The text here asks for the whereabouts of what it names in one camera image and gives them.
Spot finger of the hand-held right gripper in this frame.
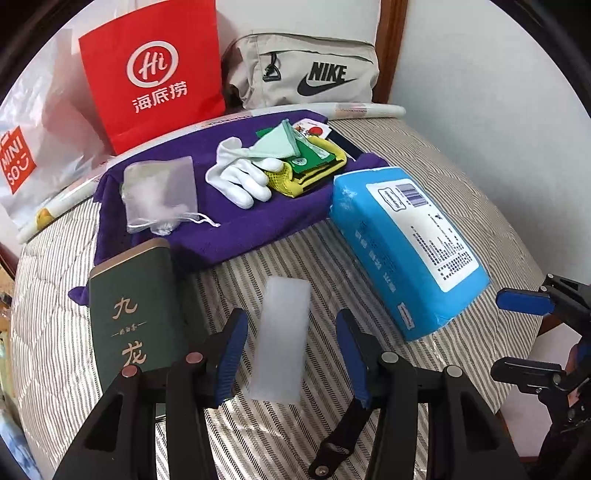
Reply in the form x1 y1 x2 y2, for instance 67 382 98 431
490 356 574 394
496 273 591 320

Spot dark green tin box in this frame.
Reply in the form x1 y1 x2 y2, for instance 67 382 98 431
89 239 209 418

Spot small white red-print packet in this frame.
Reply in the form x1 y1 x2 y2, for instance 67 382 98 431
293 117 333 142

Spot sheer grey drawstring pouch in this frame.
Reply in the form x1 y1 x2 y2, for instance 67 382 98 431
121 156 221 235

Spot white rolled poster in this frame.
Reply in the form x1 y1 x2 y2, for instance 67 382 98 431
18 103 406 243

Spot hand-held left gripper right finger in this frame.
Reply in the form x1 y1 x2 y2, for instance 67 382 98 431
335 308 525 480

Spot purple towel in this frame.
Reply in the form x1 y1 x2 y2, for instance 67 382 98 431
69 109 389 306

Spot mint green cloth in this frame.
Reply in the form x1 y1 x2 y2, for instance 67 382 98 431
249 120 299 160

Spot red paper bag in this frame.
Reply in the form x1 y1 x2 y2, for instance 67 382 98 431
78 0 227 156

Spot translucent white block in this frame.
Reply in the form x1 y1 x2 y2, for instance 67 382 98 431
248 276 311 404

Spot white gloves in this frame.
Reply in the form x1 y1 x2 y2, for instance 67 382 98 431
205 137 285 209

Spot wooden bed frame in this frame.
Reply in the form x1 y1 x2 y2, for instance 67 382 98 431
373 0 410 105

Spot blue tissue pack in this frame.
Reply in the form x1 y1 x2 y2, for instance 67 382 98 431
329 166 491 342

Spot yellow mesh bag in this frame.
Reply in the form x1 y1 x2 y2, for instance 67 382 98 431
263 141 348 199

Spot white plastic shopping bag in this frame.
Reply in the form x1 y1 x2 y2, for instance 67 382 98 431
0 28 117 230

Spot black strap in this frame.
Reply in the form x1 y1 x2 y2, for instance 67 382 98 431
308 401 371 476

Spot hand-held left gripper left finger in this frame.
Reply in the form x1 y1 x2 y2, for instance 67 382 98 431
53 308 249 480

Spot dark green packet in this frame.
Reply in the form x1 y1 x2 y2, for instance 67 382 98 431
288 138 341 177

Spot grey waist bag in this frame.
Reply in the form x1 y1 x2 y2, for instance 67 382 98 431
222 30 380 112

